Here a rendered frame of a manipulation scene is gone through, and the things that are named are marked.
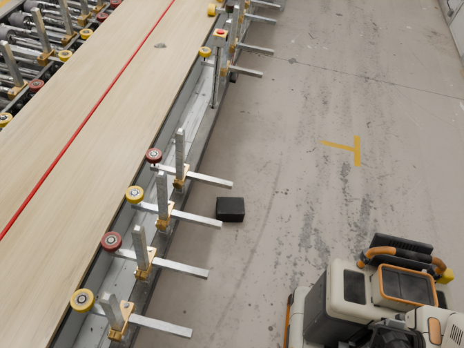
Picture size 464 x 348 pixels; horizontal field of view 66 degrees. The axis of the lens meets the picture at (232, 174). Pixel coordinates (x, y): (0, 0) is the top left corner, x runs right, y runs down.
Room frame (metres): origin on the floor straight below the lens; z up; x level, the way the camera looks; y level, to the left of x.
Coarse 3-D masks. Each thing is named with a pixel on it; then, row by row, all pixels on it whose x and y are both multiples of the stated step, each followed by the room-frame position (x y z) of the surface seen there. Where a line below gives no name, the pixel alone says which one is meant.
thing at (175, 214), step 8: (136, 208) 0.90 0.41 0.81; (144, 208) 0.90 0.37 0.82; (152, 208) 0.91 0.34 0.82; (176, 216) 0.89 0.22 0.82; (184, 216) 0.89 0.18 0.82; (192, 216) 0.90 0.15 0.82; (200, 216) 0.91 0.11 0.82; (200, 224) 0.88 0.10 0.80; (208, 224) 0.88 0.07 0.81; (216, 224) 0.88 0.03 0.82
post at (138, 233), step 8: (136, 224) 0.63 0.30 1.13; (136, 232) 0.60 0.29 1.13; (144, 232) 0.63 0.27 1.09; (136, 240) 0.60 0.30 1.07; (144, 240) 0.62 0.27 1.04; (136, 248) 0.60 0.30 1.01; (144, 248) 0.61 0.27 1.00; (136, 256) 0.60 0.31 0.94; (144, 256) 0.60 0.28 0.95; (144, 264) 0.60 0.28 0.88
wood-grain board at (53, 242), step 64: (128, 0) 2.66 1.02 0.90; (192, 0) 2.84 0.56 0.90; (64, 64) 1.74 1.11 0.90; (128, 64) 1.86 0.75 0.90; (192, 64) 2.00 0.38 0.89; (64, 128) 1.23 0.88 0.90; (128, 128) 1.31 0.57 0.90; (0, 192) 0.80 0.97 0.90; (64, 192) 0.86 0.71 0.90; (0, 256) 0.52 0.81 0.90; (64, 256) 0.57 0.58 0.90; (0, 320) 0.30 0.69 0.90
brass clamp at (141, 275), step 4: (152, 248) 0.70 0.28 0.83; (148, 252) 0.68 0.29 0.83; (152, 252) 0.68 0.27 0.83; (156, 252) 0.70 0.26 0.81; (148, 256) 0.66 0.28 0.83; (152, 256) 0.67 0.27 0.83; (152, 260) 0.65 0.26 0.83; (148, 264) 0.63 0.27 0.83; (148, 268) 0.61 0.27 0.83; (136, 272) 0.59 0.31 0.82; (140, 272) 0.59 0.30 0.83; (144, 272) 0.59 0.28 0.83; (148, 272) 0.60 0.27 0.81; (136, 276) 0.57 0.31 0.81; (140, 276) 0.57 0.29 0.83; (144, 276) 0.58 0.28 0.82; (148, 276) 0.59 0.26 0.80; (144, 280) 0.57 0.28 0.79
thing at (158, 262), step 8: (120, 248) 0.68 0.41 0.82; (120, 256) 0.65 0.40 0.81; (128, 256) 0.65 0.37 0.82; (152, 264) 0.64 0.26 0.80; (160, 264) 0.64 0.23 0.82; (168, 264) 0.65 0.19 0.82; (176, 264) 0.65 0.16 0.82; (184, 264) 0.66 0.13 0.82; (184, 272) 0.63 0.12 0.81; (192, 272) 0.63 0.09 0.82; (200, 272) 0.64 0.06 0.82; (208, 272) 0.64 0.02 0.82
